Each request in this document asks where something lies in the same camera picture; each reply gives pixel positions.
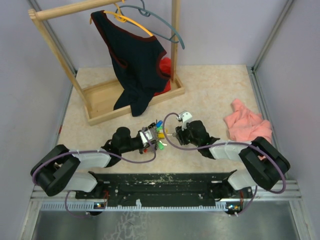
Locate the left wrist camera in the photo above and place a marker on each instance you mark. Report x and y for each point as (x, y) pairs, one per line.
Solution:
(146, 136)

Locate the grey-blue plastic hanger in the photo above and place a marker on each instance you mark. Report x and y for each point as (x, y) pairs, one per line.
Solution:
(152, 22)

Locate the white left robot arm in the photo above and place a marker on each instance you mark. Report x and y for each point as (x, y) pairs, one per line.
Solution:
(58, 170)

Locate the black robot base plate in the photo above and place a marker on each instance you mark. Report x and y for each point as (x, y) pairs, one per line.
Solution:
(164, 189)

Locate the wooden clothes rack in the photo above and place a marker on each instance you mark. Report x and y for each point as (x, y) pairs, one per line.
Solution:
(89, 68)

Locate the red-handled metal key organizer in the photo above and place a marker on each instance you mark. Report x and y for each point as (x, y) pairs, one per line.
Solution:
(150, 147)

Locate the pink cloth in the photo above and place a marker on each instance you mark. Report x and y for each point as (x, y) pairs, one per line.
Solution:
(243, 125)

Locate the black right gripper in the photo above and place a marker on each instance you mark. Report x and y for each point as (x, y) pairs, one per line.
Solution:
(181, 134)

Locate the red cloth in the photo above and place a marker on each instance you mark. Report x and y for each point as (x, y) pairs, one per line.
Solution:
(165, 68)

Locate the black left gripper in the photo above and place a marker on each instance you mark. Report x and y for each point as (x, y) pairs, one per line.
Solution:
(141, 149)

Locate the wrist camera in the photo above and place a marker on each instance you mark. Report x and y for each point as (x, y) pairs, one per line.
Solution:
(146, 136)
(184, 118)

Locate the key with black tag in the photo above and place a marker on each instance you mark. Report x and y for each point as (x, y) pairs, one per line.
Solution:
(153, 124)

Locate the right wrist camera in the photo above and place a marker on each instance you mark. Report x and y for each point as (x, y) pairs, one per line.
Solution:
(184, 118)

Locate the dark navy vest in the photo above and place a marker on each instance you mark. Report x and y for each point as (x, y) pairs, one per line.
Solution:
(136, 63)

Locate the key with blue tag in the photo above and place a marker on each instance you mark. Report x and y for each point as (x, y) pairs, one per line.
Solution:
(159, 124)

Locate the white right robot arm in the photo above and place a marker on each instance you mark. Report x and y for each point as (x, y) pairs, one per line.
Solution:
(264, 164)

